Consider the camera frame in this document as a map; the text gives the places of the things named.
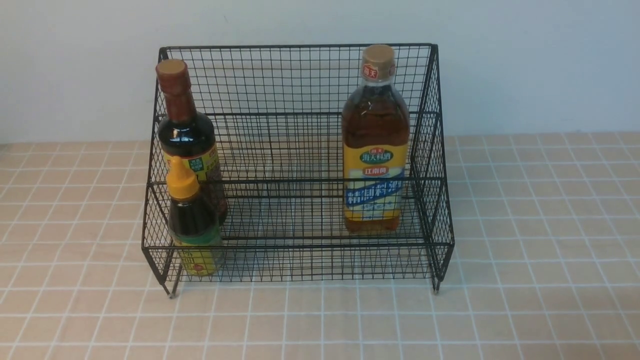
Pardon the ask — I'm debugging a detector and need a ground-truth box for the amber cooking wine bottle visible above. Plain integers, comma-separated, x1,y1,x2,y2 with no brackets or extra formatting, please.
341,44,410,234

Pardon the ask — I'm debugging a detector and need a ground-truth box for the dark soy sauce bottle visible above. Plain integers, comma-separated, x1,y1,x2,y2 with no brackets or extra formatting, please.
155,59,229,224

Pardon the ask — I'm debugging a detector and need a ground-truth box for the black wire mesh shelf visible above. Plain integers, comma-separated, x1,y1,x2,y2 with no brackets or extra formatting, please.
141,42,455,298

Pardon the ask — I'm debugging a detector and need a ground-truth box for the small yellow-capped sesame oil bottle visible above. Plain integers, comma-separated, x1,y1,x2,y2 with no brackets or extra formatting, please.
166,156,224,277

